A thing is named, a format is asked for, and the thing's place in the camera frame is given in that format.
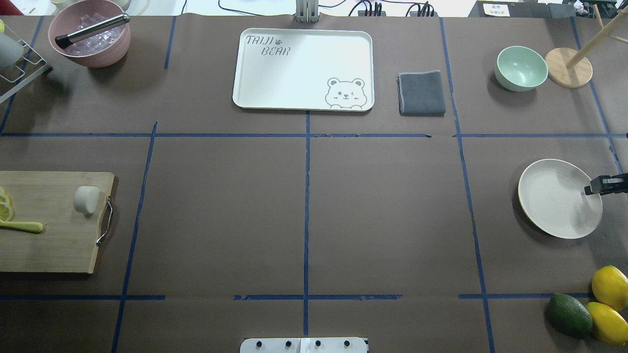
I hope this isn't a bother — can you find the grey folded cloth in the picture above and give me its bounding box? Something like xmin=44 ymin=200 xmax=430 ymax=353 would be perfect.
xmin=397 ymin=70 xmax=446 ymax=116

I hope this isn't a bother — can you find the steel ice scoop handle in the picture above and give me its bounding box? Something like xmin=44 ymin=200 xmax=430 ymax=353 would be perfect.
xmin=54 ymin=13 xmax=130 ymax=49

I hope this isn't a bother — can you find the mint green bowl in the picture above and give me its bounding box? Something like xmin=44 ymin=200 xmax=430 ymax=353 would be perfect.
xmin=494 ymin=46 xmax=548 ymax=92

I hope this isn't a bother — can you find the wooden mug tree stand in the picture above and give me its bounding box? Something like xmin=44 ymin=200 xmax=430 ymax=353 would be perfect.
xmin=545 ymin=7 xmax=628 ymax=89

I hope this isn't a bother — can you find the yellow-green plastic knife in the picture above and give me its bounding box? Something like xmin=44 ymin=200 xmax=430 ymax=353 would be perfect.
xmin=0 ymin=220 xmax=44 ymax=234

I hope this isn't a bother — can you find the white bear tray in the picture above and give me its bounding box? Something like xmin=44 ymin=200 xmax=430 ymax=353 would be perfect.
xmin=233 ymin=27 xmax=375 ymax=112

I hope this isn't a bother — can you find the lemon slice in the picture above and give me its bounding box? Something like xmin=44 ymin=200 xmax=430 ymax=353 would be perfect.
xmin=0 ymin=187 xmax=12 ymax=205
xmin=0 ymin=202 xmax=14 ymax=221

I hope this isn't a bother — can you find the bamboo cutting board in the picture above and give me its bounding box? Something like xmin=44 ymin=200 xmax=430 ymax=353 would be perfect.
xmin=0 ymin=171 xmax=114 ymax=274

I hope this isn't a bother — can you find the cream round plate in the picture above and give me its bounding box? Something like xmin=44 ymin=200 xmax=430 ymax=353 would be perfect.
xmin=518 ymin=159 xmax=603 ymax=239

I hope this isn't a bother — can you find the light blue cup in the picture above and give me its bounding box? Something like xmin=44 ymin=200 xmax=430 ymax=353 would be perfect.
xmin=0 ymin=33 xmax=25 ymax=69

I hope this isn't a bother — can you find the green avocado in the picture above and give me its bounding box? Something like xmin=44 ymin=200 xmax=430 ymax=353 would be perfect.
xmin=546 ymin=293 xmax=594 ymax=339

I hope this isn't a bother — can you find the yellow lemon near avocado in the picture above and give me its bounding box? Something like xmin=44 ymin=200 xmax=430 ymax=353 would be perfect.
xmin=585 ymin=302 xmax=628 ymax=347

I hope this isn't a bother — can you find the pink bowl of ice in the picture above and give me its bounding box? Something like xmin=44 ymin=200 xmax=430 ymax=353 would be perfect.
xmin=49 ymin=0 xmax=131 ymax=68

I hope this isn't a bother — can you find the white steamed bun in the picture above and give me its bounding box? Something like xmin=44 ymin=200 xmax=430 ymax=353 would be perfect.
xmin=73 ymin=185 xmax=100 ymax=217

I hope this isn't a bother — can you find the yellow lemon outer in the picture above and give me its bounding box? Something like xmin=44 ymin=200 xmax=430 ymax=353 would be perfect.
xmin=591 ymin=265 xmax=628 ymax=311

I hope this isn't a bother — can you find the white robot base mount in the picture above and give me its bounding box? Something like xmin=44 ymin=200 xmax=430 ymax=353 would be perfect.
xmin=239 ymin=337 xmax=369 ymax=353

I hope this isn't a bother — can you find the lemon slice middle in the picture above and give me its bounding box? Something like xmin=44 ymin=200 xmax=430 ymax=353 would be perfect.
xmin=0 ymin=187 xmax=12 ymax=205

